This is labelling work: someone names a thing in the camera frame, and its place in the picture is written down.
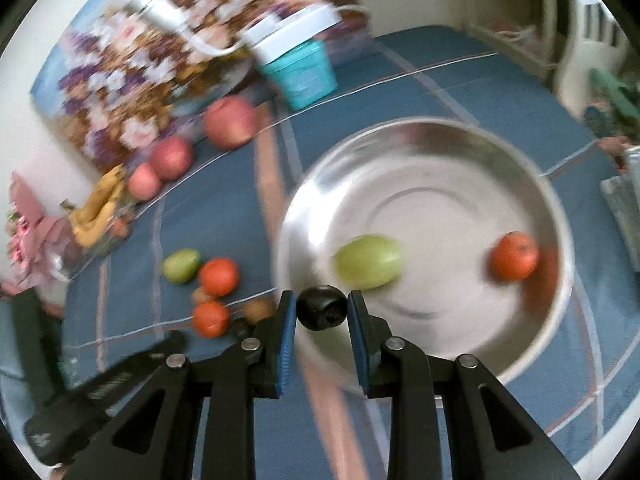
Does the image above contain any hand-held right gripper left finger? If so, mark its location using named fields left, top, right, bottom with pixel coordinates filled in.
left=65, top=290, right=301, bottom=480

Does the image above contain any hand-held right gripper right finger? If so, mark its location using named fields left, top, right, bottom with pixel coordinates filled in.
left=347, top=290, right=584, bottom=480

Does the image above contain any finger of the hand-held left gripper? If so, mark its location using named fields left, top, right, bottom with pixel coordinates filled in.
left=75, top=329, right=190, bottom=413

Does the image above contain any dark purple plum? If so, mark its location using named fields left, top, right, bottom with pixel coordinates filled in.
left=296, top=284, right=349, bottom=332

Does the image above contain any stainless steel bowl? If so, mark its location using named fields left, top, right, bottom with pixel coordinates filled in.
left=274, top=117, right=576, bottom=386

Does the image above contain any orange tangerine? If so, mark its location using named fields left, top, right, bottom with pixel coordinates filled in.
left=488, top=231, right=541, bottom=282
left=198, top=257, right=240, bottom=297
left=191, top=300, right=231, bottom=339

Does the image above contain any green mango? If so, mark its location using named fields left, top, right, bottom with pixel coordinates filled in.
left=332, top=234, right=404, bottom=291

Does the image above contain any dark green object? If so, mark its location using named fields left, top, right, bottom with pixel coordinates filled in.
left=9, top=289, right=67, bottom=403

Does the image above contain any small green fruit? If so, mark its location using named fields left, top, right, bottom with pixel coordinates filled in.
left=162, top=248, right=203, bottom=285

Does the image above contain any bunch of yellow bananas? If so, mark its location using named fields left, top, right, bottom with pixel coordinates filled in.
left=69, top=163, right=129, bottom=252

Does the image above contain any pink toy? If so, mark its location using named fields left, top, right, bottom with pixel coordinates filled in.
left=4, top=170, right=77, bottom=287

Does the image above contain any small red apple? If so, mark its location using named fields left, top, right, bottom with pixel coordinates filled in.
left=127, top=162, right=164, bottom=201

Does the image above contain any medium red apple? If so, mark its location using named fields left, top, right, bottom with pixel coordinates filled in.
left=150, top=135, right=195, bottom=182

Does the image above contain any large red apple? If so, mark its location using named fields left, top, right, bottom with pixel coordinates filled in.
left=203, top=95, right=260, bottom=150

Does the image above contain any blue plaid tablecloth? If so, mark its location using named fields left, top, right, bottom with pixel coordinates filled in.
left=0, top=24, right=640, bottom=480

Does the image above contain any teal container with white lid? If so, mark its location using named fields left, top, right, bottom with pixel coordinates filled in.
left=239, top=3, right=344, bottom=111

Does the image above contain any floral printed poster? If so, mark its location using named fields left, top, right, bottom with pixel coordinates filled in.
left=30, top=0, right=372, bottom=173

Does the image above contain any green toy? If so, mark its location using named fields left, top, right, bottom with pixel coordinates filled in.
left=584, top=67, right=640, bottom=137

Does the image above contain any white tube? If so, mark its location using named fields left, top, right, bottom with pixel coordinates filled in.
left=106, top=0, right=252, bottom=57

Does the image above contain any white chair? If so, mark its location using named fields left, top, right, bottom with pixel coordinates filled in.
left=549, top=0, right=632, bottom=111

